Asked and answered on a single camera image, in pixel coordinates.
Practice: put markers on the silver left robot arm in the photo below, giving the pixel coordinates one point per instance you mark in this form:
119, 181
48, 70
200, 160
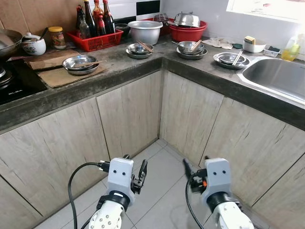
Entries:
107, 217

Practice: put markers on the yellow sponge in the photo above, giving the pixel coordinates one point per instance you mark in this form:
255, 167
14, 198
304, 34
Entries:
249, 40

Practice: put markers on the stainless steel bowl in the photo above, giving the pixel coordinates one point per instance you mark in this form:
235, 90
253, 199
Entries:
225, 59
71, 61
185, 47
134, 49

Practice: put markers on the steel spoon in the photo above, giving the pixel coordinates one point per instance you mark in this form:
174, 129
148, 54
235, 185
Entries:
176, 43

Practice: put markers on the brown cardboard counter sheet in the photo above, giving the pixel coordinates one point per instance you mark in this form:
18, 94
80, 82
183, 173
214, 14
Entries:
52, 77
47, 59

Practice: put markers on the glass jar yellow lid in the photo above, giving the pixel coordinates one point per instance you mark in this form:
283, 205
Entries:
58, 40

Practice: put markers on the red label sauce bottle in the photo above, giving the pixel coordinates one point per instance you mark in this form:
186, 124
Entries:
100, 26

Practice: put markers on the red plastic basin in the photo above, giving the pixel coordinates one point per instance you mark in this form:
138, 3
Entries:
188, 34

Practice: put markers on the small dark bowl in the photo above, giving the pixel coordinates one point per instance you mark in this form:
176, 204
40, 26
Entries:
124, 29

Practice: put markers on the stainless steel sink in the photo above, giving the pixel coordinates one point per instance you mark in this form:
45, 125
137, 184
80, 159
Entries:
276, 76

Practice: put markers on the yellow dish soap bottle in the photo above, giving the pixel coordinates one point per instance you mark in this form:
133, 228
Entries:
290, 50

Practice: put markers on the white ceramic bowl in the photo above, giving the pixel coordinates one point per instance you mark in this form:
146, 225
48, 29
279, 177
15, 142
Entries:
255, 47

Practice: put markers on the red plastic basket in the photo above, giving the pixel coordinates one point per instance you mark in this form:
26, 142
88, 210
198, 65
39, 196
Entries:
95, 44

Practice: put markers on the dark green scouring pad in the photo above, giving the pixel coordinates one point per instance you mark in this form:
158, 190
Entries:
237, 46

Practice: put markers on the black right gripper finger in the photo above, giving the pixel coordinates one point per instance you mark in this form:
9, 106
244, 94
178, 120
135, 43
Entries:
207, 158
189, 171

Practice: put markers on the small white plastic dish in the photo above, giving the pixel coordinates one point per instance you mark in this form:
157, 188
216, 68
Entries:
271, 54

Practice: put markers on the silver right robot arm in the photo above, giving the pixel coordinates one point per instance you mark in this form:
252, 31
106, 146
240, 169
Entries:
233, 217

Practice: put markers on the round stainless steel plate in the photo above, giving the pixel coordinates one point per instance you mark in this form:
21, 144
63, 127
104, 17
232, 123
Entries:
190, 57
231, 67
83, 72
139, 57

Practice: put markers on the domed steel lid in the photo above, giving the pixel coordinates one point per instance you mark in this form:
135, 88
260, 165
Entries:
187, 20

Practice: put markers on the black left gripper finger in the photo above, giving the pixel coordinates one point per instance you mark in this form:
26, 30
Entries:
127, 157
143, 169

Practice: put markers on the wooden chopstick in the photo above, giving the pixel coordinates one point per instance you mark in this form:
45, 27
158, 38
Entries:
90, 62
197, 45
238, 57
144, 46

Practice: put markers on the beige dish rag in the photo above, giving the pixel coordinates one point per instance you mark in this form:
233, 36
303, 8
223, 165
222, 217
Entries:
217, 44

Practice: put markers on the small dark sauce bottle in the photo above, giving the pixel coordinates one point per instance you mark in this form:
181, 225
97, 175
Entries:
82, 28

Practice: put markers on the dark green scrubber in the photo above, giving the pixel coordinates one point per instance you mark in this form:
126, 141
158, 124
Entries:
273, 48

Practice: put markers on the black glass gas stove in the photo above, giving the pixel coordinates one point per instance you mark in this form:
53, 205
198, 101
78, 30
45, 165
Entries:
19, 86

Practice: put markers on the grey aluminium cooking pot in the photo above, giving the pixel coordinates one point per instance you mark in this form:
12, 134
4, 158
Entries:
145, 33

